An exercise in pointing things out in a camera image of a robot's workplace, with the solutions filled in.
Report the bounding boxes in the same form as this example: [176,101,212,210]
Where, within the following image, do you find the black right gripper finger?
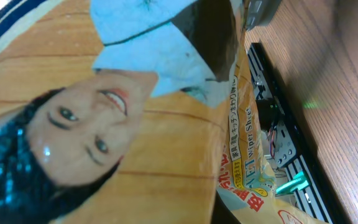
[211,192,241,224]

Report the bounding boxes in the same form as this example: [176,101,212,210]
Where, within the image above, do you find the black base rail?
[247,43,349,223]

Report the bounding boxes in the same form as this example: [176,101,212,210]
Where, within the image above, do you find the yellow snack bag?
[0,0,316,223]

